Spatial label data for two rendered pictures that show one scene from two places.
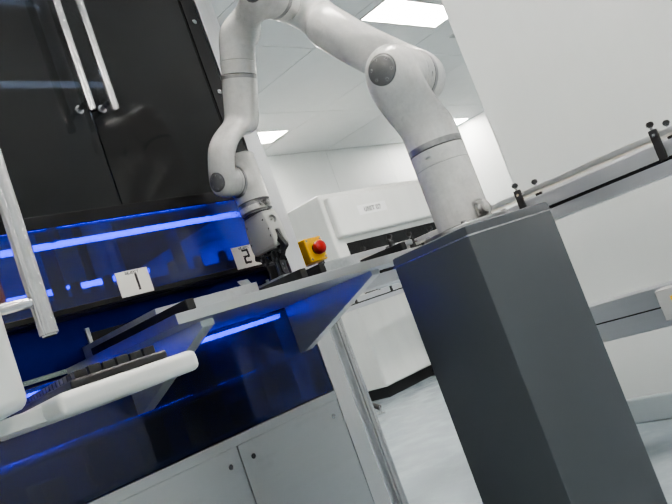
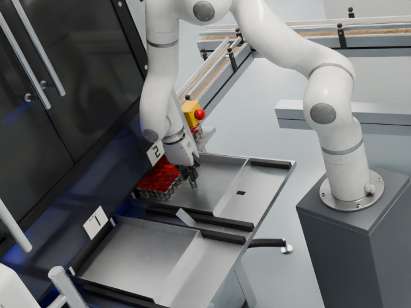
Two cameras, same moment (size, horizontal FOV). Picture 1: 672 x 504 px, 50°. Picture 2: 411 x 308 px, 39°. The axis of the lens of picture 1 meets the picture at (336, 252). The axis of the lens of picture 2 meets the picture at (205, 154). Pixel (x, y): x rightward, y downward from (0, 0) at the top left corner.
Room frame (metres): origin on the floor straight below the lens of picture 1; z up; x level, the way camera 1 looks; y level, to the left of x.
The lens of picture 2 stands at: (0.22, 0.13, 2.05)
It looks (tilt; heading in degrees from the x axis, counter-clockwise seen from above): 34 degrees down; 358
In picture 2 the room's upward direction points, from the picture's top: 21 degrees counter-clockwise
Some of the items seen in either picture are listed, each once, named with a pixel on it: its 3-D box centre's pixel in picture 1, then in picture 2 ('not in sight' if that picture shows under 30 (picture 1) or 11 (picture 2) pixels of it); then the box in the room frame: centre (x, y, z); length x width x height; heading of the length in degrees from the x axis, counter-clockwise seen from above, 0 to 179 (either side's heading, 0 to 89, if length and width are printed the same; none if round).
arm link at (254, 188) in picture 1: (244, 179); (162, 112); (1.79, 0.16, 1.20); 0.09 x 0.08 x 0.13; 148
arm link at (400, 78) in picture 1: (410, 99); (332, 113); (1.50, -0.26, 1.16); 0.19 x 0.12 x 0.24; 148
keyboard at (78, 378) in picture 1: (79, 384); not in sight; (1.13, 0.46, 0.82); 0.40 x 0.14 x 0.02; 38
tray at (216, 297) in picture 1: (170, 322); (133, 256); (1.58, 0.40, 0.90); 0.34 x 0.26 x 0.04; 46
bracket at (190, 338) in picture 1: (172, 369); not in sight; (1.46, 0.40, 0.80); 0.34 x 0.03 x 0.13; 46
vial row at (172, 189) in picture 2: not in sight; (178, 179); (1.85, 0.19, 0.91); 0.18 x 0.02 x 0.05; 136
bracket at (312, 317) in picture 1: (337, 312); not in sight; (1.82, 0.05, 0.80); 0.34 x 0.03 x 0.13; 46
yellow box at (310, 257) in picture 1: (308, 252); (189, 113); (2.08, 0.08, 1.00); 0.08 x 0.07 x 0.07; 46
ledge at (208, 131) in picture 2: not in sight; (192, 137); (2.12, 0.10, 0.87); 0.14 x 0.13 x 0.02; 46
